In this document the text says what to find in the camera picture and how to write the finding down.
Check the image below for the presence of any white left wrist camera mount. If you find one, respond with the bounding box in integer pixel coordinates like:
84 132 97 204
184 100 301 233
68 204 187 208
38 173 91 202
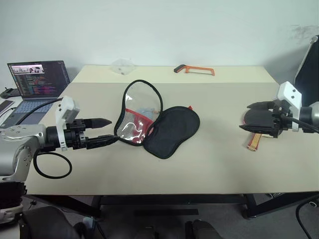
55 96 81 152

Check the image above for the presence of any black panel with silver frame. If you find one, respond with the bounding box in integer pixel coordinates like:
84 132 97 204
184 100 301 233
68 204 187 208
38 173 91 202
294 36 319 108

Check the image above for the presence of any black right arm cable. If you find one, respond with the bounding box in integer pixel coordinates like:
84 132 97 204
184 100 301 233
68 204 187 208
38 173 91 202
284 116 319 134

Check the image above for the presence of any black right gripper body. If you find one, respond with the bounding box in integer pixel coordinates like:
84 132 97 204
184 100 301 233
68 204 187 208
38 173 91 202
271 99 294 139

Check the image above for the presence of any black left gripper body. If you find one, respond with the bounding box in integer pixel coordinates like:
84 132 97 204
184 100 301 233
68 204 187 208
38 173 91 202
63 119 88 150

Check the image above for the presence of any black clear zip pouch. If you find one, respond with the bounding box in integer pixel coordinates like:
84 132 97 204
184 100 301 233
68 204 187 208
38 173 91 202
114 79 201 160

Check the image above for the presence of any black smartphone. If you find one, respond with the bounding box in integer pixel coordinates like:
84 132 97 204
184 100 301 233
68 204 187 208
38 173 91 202
0 99 14 113

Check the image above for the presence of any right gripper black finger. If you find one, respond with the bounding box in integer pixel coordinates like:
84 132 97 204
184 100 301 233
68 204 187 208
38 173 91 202
246 100 276 112
239 123 275 135

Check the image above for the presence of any black metal table frame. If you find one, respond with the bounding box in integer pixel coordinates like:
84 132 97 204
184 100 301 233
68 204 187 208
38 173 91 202
22 191 319 220

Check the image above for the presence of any orange hacksaw black handle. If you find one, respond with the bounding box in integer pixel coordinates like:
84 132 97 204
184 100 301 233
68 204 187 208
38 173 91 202
173 64 216 77

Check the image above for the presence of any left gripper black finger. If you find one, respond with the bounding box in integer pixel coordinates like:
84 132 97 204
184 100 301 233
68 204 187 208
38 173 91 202
84 118 112 129
86 134 119 150

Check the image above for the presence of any thick black floor cable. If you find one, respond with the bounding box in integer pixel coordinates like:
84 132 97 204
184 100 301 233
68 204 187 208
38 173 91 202
295 194 319 239

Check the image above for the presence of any open grey laptop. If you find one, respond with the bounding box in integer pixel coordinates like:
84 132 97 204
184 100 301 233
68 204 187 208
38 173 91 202
0 60 71 130

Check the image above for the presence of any black handheld controller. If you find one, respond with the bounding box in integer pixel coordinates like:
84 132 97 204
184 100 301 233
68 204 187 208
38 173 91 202
0 87 19 99

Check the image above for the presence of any clear plastic bag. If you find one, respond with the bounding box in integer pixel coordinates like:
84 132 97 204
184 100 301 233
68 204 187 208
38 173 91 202
111 58 137 76

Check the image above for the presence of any black table tennis paddle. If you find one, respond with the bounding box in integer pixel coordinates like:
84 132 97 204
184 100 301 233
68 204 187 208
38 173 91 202
240 108 275 152

